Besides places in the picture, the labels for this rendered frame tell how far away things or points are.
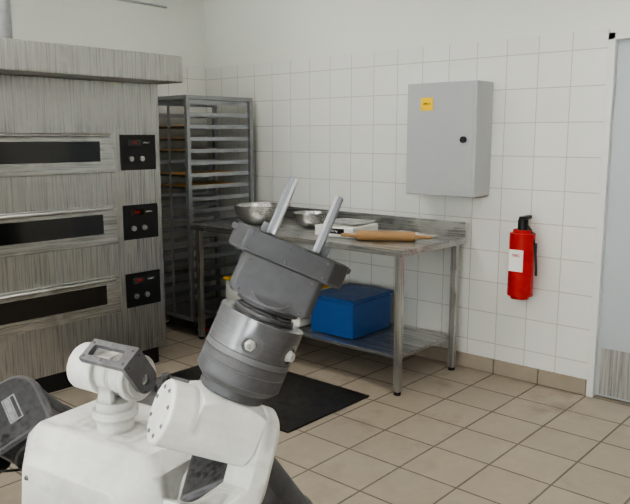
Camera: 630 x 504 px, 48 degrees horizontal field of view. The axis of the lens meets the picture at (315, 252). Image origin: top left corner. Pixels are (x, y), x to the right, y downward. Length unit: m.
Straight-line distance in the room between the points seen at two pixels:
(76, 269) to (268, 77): 2.28
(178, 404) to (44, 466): 0.40
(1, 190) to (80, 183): 0.48
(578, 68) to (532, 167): 0.61
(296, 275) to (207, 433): 0.17
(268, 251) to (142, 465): 0.39
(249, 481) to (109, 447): 0.32
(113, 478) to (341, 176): 4.46
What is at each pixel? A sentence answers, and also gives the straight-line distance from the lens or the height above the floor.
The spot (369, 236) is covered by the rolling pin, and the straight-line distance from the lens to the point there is 4.39.
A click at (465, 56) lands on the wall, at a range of 4.74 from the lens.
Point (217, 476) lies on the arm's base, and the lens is 0.91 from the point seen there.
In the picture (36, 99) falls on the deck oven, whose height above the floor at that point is 1.72.
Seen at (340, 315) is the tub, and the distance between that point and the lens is 4.60.
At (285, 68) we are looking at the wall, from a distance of 5.68.
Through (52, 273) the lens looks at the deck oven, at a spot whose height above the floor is 0.73.
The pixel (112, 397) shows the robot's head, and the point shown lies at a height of 1.16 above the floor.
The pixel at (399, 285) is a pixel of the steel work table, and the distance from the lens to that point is 4.14.
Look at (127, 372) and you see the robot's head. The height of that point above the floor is 1.22.
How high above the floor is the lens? 1.52
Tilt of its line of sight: 9 degrees down
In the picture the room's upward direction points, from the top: straight up
